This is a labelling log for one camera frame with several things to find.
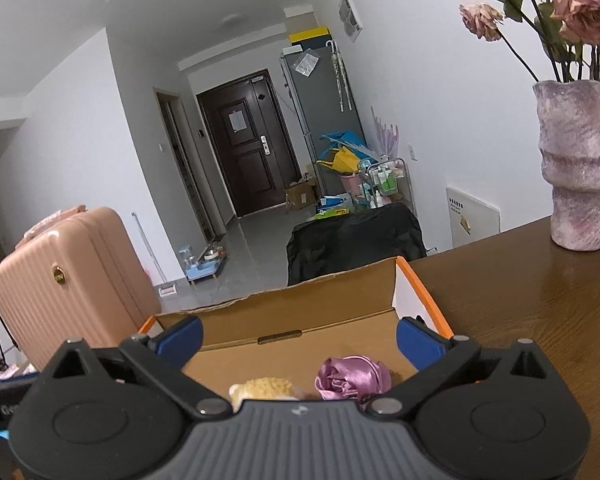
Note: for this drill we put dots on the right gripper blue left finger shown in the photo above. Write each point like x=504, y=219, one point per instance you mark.
x=155, y=347

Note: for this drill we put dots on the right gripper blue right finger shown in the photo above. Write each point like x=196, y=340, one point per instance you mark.
x=428, y=350

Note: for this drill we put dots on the pink satin scrunchie bonnet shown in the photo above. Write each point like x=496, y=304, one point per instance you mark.
x=356, y=378

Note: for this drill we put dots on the white alpaca plush toy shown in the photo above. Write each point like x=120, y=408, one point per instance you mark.
x=264, y=388

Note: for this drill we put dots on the pet feeder stand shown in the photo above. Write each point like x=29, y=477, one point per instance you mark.
x=206, y=265

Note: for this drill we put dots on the red cardboard box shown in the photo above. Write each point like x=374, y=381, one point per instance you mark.
x=289, y=332

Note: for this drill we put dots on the pink ribbed suitcase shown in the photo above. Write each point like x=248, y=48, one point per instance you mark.
x=74, y=275

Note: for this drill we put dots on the black chair back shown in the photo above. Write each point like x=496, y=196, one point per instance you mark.
x=342, y=243

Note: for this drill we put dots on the cardboard box on floor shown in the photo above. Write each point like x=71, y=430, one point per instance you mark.
x=301, y=194

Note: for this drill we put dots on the dark brown entrance door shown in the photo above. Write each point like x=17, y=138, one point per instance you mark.
x=251, y=141

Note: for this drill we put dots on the grey refrigerator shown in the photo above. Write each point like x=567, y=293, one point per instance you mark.
x=317, y=104

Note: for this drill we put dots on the pink textured vase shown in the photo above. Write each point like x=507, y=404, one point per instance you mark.
x=569, y=143

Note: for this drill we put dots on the yellow box on refrigerator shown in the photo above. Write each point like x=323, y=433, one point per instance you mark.
x=309, y=34

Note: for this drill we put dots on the dried pink roses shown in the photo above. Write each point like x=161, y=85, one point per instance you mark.
x=568, y=32

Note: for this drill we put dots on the white panel against wall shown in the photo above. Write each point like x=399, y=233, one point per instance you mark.
x=471, y=219

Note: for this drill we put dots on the wire trolley with bottles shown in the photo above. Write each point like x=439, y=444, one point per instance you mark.
x=387, y=181

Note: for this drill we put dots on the wall electrical panel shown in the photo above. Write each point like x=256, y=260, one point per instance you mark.
x=350, y=22

